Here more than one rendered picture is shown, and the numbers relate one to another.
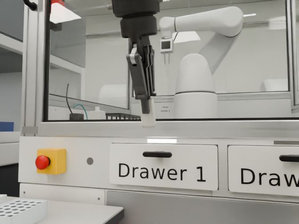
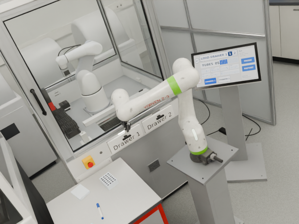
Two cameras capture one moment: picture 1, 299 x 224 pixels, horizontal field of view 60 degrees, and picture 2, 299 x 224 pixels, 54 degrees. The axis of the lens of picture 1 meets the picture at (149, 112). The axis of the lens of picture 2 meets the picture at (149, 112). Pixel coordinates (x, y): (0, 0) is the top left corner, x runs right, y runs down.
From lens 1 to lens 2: 179 cm
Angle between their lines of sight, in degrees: 51
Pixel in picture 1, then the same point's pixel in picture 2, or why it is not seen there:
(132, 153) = (116, 141)
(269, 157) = (152, 119)
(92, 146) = (99, 147)
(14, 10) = not seen: outside the picture
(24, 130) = (67, 160)
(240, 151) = (146, 122)
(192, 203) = (137, 142)
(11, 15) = not seen: outside the picture
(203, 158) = (137, 129)
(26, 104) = (63, 151)
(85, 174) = (101, 157)
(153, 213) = (127, 152)
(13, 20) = not seen: outside the picture
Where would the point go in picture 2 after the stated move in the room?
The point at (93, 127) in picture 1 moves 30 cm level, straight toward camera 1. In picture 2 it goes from (97, 142) to (131, 146)
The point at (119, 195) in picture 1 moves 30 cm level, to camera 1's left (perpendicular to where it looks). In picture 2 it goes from (115, 155) to (86, 181)
